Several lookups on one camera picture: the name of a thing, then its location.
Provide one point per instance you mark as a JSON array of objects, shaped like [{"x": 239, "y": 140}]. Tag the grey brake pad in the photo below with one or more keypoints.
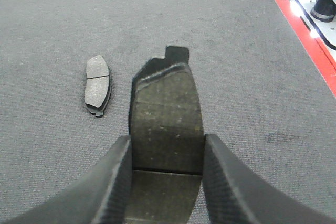
[
  {"x": 98, "y": 85},
  {"x": 167, "y": 135}
]

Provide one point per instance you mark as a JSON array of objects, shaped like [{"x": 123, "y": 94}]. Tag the black shoe on cart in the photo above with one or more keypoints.
[{"x": 323, "y": 10}]

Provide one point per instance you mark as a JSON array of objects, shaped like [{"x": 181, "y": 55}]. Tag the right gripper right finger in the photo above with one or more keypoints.
[{"x": 236, "y": 194}]

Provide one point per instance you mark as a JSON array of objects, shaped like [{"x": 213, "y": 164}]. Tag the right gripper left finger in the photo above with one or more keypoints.
[{"x": 99, "y": 196}]

